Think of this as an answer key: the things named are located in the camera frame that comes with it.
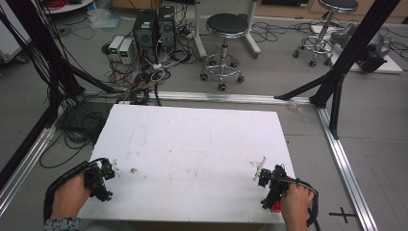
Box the black computer tower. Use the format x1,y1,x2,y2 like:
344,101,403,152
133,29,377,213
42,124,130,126
132,9,159,66
156,5,177,52

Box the clear plastic bag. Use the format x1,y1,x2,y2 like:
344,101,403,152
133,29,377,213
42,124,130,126
87,7,124,31

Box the grey robot parts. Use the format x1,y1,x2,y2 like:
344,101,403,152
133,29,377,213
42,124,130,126
329,22,393,74

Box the white cabinet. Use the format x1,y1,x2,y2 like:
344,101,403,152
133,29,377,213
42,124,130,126
0,5,33,64

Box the black frame strut with cables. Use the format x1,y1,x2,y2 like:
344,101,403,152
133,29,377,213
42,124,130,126
0,0,123,193

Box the aluminium floor rail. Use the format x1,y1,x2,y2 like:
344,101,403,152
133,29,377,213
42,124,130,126
81,90,314,106
0,105,65,218
316,105,380,231

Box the white plastic strip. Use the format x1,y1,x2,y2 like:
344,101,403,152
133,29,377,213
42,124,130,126
249,156,268,182

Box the coiled black cables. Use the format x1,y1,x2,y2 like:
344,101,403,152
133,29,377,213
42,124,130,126
38,95,112,170

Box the round white table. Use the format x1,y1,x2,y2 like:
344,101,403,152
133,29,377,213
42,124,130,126
40,0,96,15

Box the person's right hand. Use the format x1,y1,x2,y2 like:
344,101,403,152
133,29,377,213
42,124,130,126
280,182,316,231

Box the black round stool chrome base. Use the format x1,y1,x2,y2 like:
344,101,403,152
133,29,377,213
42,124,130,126
199,13,250,92
292,0,360,68

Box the tangle of floor cables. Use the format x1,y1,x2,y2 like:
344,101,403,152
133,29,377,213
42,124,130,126
100,3,200,107

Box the white floor board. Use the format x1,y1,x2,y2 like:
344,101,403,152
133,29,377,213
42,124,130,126
310,24,404,75

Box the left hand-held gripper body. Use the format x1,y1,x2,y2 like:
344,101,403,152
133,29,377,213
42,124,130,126
84,161,114,203

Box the white stand legs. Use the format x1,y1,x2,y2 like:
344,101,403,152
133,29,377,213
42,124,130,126
191,0,263,61

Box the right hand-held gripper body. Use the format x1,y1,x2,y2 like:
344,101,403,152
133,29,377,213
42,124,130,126
261,164,291,213

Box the person's left hand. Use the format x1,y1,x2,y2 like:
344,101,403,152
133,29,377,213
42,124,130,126
50,173,92,220

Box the white power supply box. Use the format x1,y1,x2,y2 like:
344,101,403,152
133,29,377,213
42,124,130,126
108,35,125,62
117,38,136,65

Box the red cable coil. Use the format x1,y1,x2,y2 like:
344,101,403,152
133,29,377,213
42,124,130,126
42,0,67,11

